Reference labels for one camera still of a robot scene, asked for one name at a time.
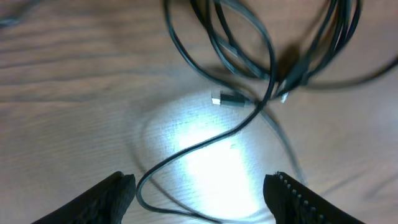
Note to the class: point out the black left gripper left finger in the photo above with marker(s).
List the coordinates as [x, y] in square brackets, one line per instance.
[106, 202]

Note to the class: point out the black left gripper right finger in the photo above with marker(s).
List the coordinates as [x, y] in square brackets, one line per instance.
[291, 202]

